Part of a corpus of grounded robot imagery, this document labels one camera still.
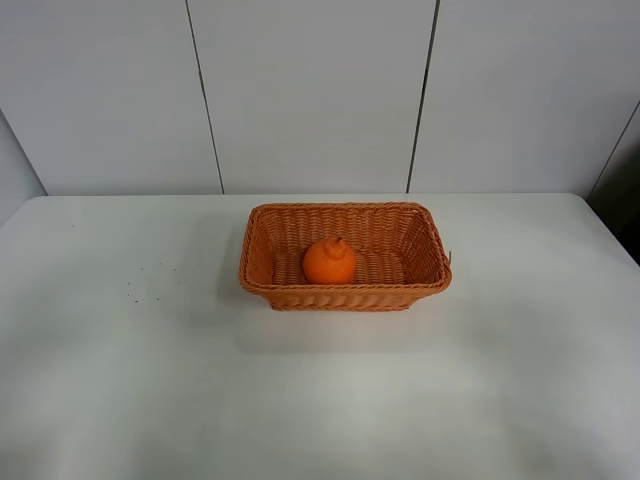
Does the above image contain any orange with stem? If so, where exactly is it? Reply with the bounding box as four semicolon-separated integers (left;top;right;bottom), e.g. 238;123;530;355
303;237;357;285

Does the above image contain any orange wicker basket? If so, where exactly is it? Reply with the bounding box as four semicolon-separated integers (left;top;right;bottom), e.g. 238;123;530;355
239;202;452;312

